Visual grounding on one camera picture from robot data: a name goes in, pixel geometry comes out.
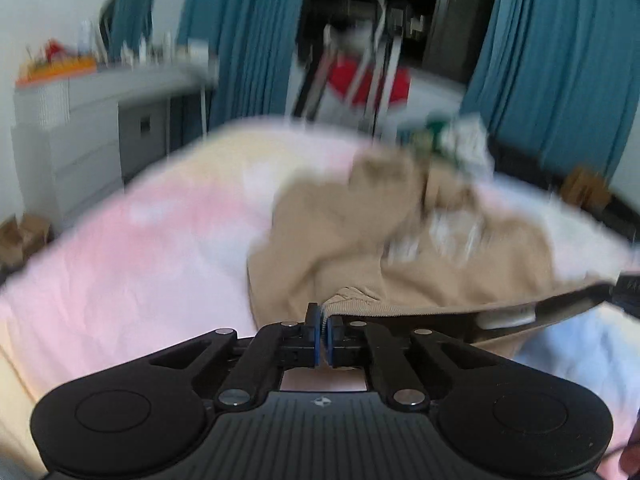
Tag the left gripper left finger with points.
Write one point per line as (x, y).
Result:
(257, 364)

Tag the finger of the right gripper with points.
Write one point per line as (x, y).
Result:
(490, 325)

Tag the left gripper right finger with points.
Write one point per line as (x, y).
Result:
(371, 348)

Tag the tan khaki shirt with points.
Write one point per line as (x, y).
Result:
(399, 239)

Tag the pile of clothes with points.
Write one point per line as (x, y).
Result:
(460, 140)

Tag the brown paper bag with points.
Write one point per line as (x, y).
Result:
(585, 189)

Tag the pastel tie-dye duvet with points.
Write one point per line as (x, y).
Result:
(165, 261)

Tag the right blue curtain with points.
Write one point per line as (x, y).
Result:
(558, 80)

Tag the blue curtain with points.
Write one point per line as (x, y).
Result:
(254, 42)
(558, 80)

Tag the red cloth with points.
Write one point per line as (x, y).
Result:
(343, 73)

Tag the cardboard box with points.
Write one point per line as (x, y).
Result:
(22, 238)

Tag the white dressing table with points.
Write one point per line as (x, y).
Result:
(78, 140)

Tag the black silver chair back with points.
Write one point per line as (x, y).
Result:
(316, 78)

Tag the garment steamer stand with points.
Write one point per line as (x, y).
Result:
(377, 40)

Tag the left blue curtain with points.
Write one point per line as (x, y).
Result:
(254, 42)

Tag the orange tray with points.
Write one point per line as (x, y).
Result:
(36, 72)

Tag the wavy frame mirror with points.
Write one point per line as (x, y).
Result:
(125, 22)

